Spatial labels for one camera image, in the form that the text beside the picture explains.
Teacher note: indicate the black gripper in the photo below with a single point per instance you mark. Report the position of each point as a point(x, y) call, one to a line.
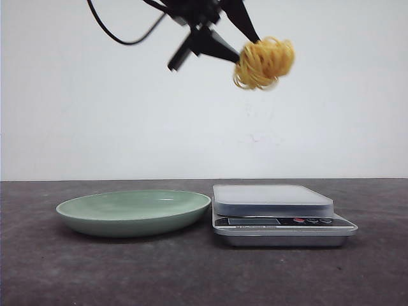
point(202, 40)

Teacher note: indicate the yellow vermicelli bundle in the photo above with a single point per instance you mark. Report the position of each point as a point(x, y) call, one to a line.
point(261, 64)

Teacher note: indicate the silver digital kitchen scale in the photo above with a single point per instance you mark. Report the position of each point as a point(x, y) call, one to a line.
point(277, 215)

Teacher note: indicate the green round plate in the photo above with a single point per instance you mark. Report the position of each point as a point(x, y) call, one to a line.
point(128, 214)

